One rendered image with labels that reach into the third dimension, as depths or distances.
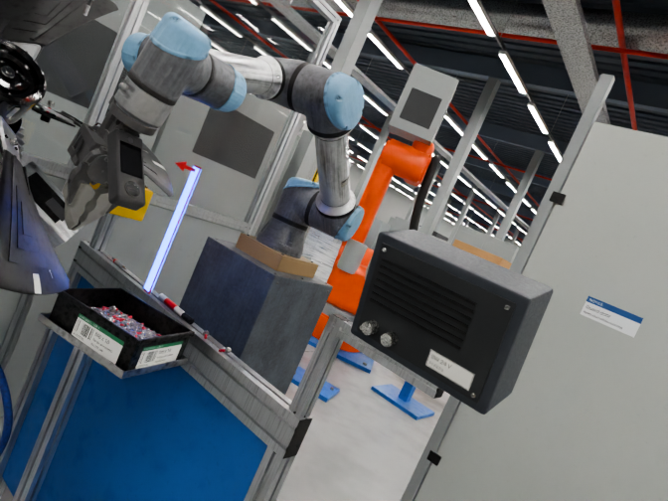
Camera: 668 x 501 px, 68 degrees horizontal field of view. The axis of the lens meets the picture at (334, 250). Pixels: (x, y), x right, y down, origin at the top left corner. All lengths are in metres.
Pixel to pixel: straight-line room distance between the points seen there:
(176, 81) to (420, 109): 4.17
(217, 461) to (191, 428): 0.10
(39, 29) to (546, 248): 1.90
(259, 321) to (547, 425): 1.31
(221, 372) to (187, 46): 0.63
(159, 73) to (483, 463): 2.00
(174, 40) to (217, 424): 0.73
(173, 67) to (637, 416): 1.94
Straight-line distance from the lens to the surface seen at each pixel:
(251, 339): 1.41
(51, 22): 1.15
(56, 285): 0.97
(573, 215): 2.28
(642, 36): 9.32
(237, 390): 1.04
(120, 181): 0.76
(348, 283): 4.68
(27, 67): 1.02
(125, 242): 2.07
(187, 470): 1.18
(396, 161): 4.86
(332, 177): 1.31
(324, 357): 0.91
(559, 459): 2.26
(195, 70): 0.79
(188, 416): 1.17
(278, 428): 0.97
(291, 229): 1.49
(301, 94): 1.17
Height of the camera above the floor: 1.23
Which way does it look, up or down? 5 degrees down
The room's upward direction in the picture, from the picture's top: 24 degrees clockwise
